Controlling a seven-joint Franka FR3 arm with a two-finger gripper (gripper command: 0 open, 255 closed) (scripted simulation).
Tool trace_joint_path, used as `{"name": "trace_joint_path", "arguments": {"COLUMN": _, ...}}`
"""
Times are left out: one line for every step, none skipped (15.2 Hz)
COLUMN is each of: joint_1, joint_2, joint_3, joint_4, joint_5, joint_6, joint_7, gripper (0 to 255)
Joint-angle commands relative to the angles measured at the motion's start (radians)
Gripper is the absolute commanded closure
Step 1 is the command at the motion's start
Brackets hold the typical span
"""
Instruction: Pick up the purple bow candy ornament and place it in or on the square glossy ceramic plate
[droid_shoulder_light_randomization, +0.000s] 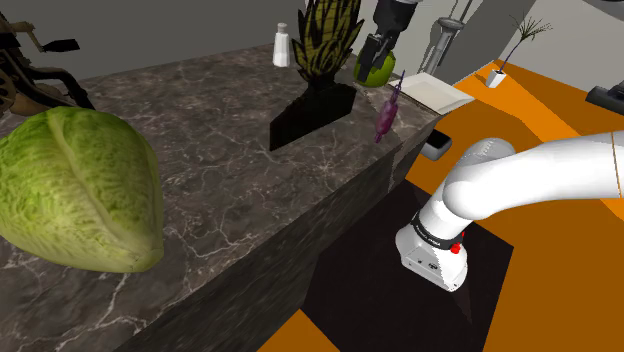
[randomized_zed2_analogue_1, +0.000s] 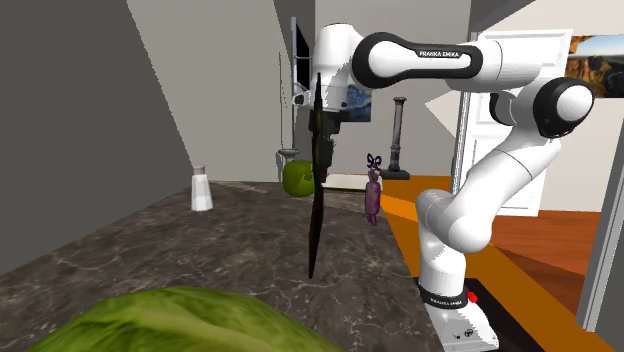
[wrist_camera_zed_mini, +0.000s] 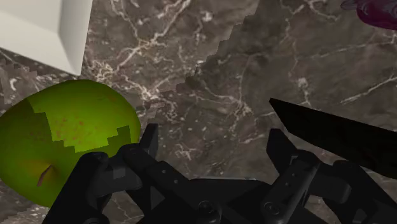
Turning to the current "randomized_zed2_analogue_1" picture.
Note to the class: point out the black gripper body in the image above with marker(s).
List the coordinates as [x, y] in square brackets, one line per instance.
[332, 128]

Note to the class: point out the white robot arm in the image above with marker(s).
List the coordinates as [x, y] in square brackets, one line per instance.
[453, 214]

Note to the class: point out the green apple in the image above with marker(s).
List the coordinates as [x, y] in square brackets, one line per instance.
[296, 179]

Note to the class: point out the grey column statue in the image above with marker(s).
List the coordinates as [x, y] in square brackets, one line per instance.
[397, 136]

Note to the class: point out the purple figure with bow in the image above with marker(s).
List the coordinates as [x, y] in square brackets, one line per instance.
[373, 197]

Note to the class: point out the thin black upright panel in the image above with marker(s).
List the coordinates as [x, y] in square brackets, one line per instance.
[316, 219]

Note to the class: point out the white salt shaker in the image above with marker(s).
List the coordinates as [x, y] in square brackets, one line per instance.
[201, 192]

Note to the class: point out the white panelled door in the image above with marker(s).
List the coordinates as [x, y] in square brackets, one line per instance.
[524, 195]

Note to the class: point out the green lettuce head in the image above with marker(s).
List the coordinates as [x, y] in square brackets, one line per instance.
[185, 322]

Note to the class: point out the black robot stand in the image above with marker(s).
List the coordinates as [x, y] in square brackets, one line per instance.
[509, 317]

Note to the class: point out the blue swirl wall painting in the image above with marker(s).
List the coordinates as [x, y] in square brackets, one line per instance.
[360, 105]

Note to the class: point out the grey pedestal bowl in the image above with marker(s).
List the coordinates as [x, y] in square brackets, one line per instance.
[287, 155]

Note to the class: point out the canyon landscape wall picture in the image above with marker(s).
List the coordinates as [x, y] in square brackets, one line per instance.
[597, 63]

